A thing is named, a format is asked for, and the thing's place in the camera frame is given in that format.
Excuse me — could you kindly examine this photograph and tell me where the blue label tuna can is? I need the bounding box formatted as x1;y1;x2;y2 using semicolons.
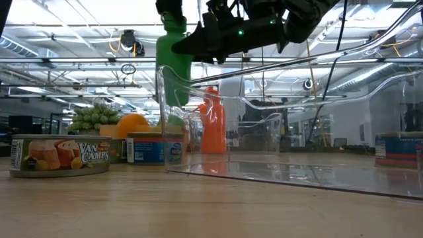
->
375;132;423;169
126;132;184;166

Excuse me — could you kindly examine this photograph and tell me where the orange water bottle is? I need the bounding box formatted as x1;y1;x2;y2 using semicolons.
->
197;86;228;155

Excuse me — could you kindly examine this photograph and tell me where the silver ventilation duct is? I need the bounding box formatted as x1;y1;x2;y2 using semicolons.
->
0;35;59;69
325;62;423;95

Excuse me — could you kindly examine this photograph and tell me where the green grapes bunch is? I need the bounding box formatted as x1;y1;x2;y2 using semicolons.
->
67;102;121;136

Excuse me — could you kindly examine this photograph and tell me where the black hanging cable loop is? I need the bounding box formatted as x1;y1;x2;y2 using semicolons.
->
120;63;137;75

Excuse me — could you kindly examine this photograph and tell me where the green water bottle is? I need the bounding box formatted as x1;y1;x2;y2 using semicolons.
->
155;11;195;107

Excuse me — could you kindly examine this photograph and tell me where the clear plastic bin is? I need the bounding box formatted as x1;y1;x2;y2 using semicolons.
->
157;0;423;202

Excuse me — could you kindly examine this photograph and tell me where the black ceiling device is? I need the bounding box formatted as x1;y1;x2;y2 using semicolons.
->
375;30;396;47
120;28;146;58

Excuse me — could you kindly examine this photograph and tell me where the yellow pole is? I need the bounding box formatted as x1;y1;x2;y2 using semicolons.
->
305;39;328;149

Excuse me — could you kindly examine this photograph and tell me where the black monitor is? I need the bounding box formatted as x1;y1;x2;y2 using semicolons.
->
8;114;43;135

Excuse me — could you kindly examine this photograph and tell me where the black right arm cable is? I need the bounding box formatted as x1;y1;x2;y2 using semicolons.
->
305;0;348;146

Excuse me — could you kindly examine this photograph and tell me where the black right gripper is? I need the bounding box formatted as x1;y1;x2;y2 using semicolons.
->
171;9;288;65

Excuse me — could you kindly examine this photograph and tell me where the orange toy fruit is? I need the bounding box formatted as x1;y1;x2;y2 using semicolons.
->
115;113;151;139

